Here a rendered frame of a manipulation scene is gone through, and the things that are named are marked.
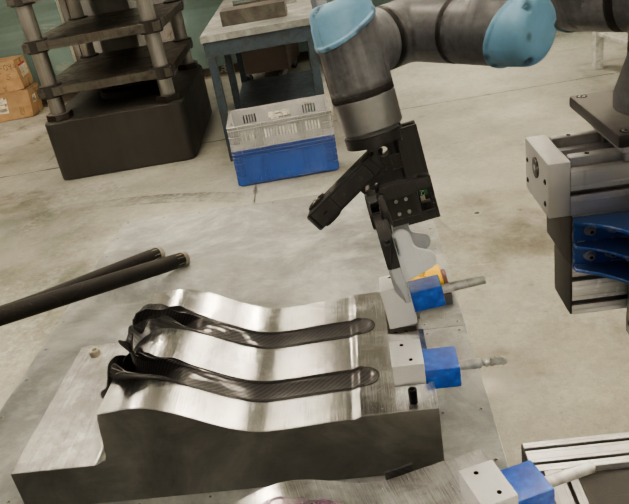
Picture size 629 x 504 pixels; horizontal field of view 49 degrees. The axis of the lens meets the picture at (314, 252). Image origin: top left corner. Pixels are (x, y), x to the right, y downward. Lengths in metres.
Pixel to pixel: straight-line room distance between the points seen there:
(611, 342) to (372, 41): 1.78
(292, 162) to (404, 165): 3.21
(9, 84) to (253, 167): 3.82
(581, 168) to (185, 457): 0.70
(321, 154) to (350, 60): 3.24
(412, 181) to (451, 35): 0.17
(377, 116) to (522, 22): 0.18
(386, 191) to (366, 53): 0.16
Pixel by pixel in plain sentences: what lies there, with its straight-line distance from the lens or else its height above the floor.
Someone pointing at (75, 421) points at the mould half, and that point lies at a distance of 0.95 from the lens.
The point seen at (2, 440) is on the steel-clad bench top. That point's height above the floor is 0.80.
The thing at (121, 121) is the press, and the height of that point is 0.34.
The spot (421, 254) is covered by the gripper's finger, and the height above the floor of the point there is 0.99.
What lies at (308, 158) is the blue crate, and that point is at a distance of 4.03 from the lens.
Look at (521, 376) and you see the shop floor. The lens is 2.26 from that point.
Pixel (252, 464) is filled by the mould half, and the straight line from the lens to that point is 0.83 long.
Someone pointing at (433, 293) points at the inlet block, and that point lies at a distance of 0.88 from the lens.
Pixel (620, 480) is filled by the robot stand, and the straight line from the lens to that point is 1.67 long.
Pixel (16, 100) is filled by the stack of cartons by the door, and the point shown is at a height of 0.18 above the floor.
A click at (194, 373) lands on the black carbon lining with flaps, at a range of 0.86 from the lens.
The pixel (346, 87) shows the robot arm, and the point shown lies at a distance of 0.80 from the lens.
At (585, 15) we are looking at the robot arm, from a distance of 1.16.
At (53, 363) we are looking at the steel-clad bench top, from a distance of 1.21.
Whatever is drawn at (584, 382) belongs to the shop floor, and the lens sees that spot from 2.25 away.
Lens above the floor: 1.39
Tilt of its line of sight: 26 degrees down
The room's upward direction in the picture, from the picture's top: 10 degrees counter-clockwise
